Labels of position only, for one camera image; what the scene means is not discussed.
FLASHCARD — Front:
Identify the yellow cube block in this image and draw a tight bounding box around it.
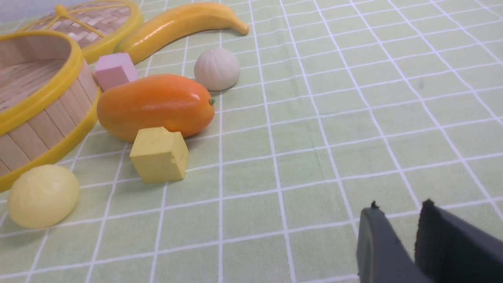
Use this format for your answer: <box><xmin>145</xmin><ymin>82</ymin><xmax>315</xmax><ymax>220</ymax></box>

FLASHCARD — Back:
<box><xmin>129</xmin><ymin>127</ymin><xmax>189</xmax><ymax>184</ymax></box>

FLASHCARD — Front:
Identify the green checkered tablecloth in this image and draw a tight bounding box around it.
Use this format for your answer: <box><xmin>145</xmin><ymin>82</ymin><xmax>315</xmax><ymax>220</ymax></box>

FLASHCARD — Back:
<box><xmin>1</xmin><ymin>0</ymin><xmax>502</xmax><ymax>283</ymax></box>

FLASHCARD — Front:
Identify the pink cube block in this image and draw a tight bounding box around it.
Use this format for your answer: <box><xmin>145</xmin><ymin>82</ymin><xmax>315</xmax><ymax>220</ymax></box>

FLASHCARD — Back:
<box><xmin>95</xmin><ymin>53</ymin><xmax>139</xmax><ymax>91</ymax></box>

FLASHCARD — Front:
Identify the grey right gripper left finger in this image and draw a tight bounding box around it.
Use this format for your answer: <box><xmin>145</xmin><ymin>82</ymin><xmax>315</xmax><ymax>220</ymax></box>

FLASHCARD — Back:
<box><xmin>357</xmin><ymin>201</ymin><xmax>432</xmax><ymax>283</ymax></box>

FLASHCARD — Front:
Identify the yellow toy bun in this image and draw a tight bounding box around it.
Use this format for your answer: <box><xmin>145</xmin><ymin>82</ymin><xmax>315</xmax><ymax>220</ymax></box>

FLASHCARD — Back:
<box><xmin>7</xmin><ymin>165</ymin><xmax>80</xmax><ymax>229</ymax></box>

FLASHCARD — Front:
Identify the bamboo steamer tray yellow rim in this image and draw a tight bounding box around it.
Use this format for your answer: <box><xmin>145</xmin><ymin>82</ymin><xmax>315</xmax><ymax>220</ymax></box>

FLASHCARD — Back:
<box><xmin>0</xmin><ymin>30</ymin><xmax>102</xmax><ymax>192</ymax></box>

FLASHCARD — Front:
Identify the orange toy mango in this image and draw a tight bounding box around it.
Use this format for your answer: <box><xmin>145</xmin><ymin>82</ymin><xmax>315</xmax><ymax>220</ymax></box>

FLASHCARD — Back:
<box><xmin>97</xmin><ymin>74</ymin><xmax>215</xmax><ymax>143</ymax></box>

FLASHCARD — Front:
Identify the yellow plastic banana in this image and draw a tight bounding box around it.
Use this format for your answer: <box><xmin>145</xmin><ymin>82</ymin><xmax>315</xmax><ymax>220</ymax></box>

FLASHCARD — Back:
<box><xmin>113</xmin><ymin>2</ymin><xmax>250</xmax><ymax>64</ymax></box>

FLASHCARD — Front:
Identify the woven bamboo steamer lid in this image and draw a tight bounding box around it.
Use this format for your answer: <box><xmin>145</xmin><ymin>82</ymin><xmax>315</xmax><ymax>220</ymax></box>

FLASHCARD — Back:
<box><xmin>19</xmin><ymin>0</ymin><xmax>144</xmax><ymax>63</ymax></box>

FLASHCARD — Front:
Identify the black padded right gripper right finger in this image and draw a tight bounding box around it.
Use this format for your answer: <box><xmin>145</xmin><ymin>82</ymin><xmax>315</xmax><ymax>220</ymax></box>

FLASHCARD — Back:
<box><xmin>415</xmin><ymin>199</ymin><xmax>503</xmax><ymax>283</ymax></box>

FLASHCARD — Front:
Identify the white toy bun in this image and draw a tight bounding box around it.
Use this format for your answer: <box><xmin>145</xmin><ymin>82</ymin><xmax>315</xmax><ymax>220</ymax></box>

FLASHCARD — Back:
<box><xmin>194</xmin><ymin>47</ymin><xmax>241</xmax><ymax>92</ymax></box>

